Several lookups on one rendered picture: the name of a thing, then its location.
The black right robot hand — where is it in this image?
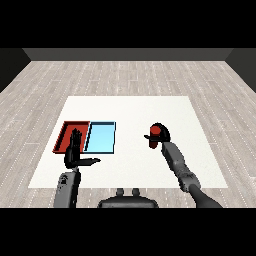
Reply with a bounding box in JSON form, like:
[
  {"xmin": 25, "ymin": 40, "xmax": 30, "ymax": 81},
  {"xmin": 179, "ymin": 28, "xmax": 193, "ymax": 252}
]
[{"xmin": 143, "ymin": 122, "xmax": 172, "ymax": 144}]

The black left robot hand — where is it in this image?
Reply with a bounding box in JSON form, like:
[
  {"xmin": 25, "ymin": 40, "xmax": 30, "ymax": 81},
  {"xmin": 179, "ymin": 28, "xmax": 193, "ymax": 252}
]
[{"xmin": 63, "ymin": 127, "xmax": 102, "ymax": 170}]

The light blue shallow open box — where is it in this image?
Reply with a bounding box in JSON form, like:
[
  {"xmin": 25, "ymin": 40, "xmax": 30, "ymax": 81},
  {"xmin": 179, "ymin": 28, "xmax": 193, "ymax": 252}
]
[{"xmin": 83, "ymin": 121, "xmax": 117, "ymax": 155}]

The dark grey robot body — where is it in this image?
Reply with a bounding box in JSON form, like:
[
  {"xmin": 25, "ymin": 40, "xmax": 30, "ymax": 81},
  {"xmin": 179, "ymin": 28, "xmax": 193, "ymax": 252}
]
[{"xmin": 97, "ymin": 188, "xmax": 160, "ymax": 209}]

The small red can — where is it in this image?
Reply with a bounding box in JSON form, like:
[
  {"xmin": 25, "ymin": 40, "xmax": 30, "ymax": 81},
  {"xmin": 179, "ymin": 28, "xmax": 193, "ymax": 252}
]
[{"xmin": 148, "ymin": 124, "xmax": 162, "ymax": 150}]

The red shallow open box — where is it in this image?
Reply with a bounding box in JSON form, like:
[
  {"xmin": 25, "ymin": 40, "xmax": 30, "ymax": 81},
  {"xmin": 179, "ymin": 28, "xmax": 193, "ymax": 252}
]
[{"xmin": 52, "ymin": 120, "xmax": 92, "ymax": 155}]

